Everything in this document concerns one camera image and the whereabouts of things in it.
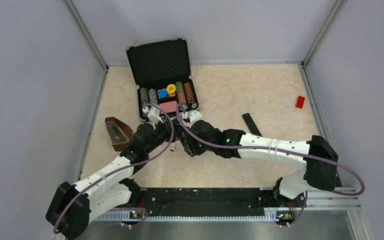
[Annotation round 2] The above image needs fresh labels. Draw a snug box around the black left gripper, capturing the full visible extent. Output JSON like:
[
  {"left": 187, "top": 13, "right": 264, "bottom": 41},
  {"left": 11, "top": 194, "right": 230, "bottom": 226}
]
[{"left": 145, "top": 116, "right": 190, "bottom": 154}]

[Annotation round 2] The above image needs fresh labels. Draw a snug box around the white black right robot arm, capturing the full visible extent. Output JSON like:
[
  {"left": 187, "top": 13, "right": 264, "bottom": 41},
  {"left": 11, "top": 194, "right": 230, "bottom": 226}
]
[{"left": 180, "top": 119, "right": 338, "bottom": 206}]

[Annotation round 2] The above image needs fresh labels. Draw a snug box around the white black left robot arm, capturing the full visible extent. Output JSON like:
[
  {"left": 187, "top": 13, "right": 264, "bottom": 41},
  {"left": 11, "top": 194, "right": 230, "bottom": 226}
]
[{"left": 45, "top": 120, "right": 175, "bottom": 240}]

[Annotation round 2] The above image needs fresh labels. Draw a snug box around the slim black remote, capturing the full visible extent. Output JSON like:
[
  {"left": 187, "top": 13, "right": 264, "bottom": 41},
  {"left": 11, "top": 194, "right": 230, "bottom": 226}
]
[{"left": 242, "top": 113, "right": 262, "bottom": 137}]

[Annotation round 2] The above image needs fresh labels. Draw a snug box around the cream chess pawn left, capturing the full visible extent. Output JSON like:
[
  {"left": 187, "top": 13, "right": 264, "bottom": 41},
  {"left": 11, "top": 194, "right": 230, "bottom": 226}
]
[{"left": 169, "top": 142, "right": 176, "bottom": 152}]

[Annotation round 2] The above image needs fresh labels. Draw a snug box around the pink playing card deck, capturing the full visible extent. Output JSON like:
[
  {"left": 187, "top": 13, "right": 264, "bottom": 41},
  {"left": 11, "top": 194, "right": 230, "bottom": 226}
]
[{"left": 160, "top": 100, "right": 178, "bottom": 114}]

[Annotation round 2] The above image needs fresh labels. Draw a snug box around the blue poker chip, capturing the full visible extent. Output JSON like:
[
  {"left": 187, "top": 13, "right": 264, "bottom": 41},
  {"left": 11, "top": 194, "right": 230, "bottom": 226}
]
[{"left": 157, "top": 88, "right": 168, "bottom": 99}]

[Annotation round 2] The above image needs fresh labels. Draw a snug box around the yellow poker chip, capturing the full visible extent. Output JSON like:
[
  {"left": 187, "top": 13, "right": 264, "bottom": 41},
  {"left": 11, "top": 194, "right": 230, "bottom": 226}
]
[{"left": 166, "top": 84, "right": 176, "bottom": 94}]

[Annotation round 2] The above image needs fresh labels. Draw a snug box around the brown wooden card holder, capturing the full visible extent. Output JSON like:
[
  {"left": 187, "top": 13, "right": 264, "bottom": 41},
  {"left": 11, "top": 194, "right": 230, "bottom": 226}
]
[{"left": 105, "top": 116, "right": 134, "bottom": 152}]

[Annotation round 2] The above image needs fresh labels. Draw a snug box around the black poker chip case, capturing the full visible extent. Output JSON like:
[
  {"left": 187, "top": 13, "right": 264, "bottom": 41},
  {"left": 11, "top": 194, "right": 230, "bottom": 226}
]
[{"left": 126, "top": 37, "right": 200, "bottom": 122}]

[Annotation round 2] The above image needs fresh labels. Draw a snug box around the red toy brick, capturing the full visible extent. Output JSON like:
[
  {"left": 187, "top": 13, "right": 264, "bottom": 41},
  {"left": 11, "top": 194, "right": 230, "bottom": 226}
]
[{"left": 295, "top": 95, "right": 306, "bottom": 109}]

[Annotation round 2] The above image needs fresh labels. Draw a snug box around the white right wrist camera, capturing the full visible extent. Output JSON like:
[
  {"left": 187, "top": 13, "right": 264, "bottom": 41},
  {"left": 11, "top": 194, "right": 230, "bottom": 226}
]
[{"left": 180, "top": 110, "right": 203, "bottom": 126}]

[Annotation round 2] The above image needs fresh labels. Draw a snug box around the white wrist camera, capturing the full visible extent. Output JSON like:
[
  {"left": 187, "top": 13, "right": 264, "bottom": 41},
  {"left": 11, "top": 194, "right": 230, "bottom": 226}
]
[
  {"left": 180, "top": 110, "right": 203, "bottom": 126},
  {"left": 142, "top": 104, "right": 164, "bottom": 124}
]

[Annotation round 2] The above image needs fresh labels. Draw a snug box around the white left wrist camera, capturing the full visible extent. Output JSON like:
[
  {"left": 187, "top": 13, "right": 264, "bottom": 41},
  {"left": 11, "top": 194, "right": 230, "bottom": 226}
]
[{"left": 142, "top": 104, "right": 164, "bottom": 124}]

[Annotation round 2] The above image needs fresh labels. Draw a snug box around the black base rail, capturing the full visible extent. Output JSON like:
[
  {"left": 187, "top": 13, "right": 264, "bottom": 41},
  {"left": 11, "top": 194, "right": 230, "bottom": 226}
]
[{"left": 118, "top": 187, "right": 305, "bottom": 225}]

